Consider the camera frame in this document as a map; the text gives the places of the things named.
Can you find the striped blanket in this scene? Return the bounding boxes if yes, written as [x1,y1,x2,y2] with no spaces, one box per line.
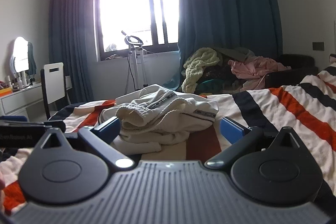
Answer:
[0,55,336,215]

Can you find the dark blue curtain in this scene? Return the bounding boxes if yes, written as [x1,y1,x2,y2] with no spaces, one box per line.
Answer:
[49,0,101,109]

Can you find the dark patterned clothes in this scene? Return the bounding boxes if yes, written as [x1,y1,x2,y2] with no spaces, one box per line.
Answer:
[196,66,238,95]

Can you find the white dressing table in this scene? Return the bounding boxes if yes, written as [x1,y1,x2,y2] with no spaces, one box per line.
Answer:
[0,76,72,117]

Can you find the vanity mirror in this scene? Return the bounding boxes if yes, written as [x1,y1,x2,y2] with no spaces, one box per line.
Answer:
[10,36,30,75]

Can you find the window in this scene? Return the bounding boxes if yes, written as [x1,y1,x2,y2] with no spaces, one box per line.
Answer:
[95,0,182,62]

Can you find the light green knitted blanket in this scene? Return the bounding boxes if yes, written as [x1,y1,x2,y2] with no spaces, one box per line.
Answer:
[182,48,221,93]

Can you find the pink garment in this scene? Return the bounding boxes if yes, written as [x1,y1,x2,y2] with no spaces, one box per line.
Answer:
[228,56,286,90]

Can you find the row of cosmetic bottles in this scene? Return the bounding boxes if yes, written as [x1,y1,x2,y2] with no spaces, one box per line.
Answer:
[7,70,36,88]

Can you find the teal blue curtain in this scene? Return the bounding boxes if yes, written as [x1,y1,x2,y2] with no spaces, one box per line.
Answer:
[171,0,283,91]

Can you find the white pants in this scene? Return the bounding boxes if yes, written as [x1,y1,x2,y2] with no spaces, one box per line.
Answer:
[100,84,220,155]

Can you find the dark sofa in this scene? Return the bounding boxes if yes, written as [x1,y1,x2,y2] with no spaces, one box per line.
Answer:
[265,54,320,88]

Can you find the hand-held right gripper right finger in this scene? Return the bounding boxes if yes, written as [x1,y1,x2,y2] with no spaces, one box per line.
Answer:
[205,116,308,169]

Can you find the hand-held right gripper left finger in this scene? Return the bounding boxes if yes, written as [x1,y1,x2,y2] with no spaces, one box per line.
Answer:
[34,116,135,170]

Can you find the olive garment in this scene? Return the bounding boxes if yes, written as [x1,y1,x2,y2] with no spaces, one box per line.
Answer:
[214,47,256,62]

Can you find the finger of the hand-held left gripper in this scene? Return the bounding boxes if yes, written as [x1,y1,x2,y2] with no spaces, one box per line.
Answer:
[0,115,29,123]
[0,120,66,133]

